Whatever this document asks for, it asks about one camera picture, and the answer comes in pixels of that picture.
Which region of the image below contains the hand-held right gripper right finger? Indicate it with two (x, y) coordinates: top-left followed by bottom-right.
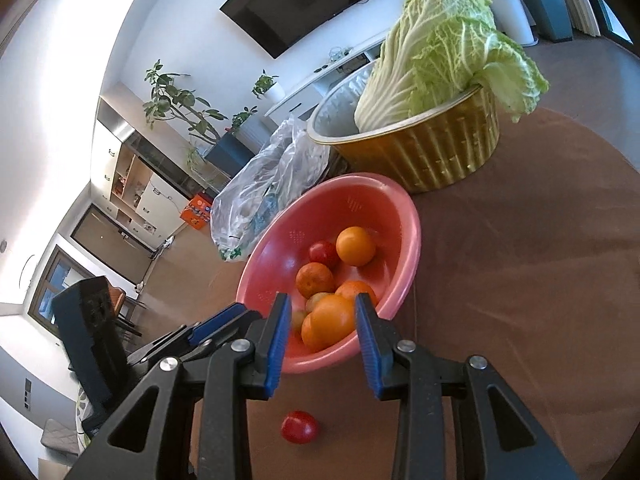
(354, 292), (581, 480)

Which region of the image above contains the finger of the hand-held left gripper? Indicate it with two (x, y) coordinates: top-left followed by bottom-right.
(126, 325), (213, 367)
(186, 302), (263, 348)

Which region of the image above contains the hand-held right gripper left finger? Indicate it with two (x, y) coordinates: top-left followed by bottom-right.
(65, 292), (293, 480)

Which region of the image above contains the orange mandarin with stem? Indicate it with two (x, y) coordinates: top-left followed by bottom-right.
(300, 294), (358, 353)

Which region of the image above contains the brown kiwi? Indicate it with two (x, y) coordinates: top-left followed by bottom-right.
(305, 291), (335, 313)

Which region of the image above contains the red tomato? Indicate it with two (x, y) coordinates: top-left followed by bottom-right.
(280, 410), (320, 445)
(307, 241), (341, 268)

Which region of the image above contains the smooth orange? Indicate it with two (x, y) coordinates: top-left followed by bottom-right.
(335, 226), (377, 267)

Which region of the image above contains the red plastic colander basket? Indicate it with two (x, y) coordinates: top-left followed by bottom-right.
(235, 172), (422, 375)

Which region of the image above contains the brown wooden chair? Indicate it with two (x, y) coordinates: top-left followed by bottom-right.
(107, 287), (128, 318)

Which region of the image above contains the orange printed box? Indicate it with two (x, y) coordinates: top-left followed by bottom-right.
(180, 195), (215, 232)

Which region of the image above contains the grey sofa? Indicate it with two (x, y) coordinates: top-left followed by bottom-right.
(40, 417), (83, 463)

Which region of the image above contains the clear plastic bag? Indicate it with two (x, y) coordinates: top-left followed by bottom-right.
(210, 116), (331, 263)

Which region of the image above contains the dark grey plant pot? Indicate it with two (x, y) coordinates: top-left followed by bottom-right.
(204, 132), (258, 178)

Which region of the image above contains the light grey plant pot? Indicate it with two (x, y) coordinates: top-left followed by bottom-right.
(235, 120), (273, 153)

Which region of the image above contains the small green houseplant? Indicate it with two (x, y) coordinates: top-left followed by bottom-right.
(251, 70), (279, 100)
(231, 106), (258, 131)

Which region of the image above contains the gold ribbed basket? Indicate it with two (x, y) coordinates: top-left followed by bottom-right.
(306, 82), (502, 195)

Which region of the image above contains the tall leafy houseplant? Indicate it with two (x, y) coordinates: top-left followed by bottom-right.
(142, 59), (223, 181)

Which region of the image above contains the metal bowl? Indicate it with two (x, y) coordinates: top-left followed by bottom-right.
(307, 62), (383, 143)

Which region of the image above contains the white television cabinet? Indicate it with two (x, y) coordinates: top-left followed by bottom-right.
(264, 27), (391, 121)

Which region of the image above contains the napa cabbage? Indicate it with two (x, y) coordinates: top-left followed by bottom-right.
(354, 0), (550, 132)

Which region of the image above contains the teal square plant pot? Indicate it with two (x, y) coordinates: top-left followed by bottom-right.
(510, 0), (573, 42)

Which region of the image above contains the white wall cabinet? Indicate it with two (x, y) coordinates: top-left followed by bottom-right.
(90, 95), (221, 251)

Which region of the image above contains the wall television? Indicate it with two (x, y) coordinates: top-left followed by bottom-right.
(220, 0), (407, 60)

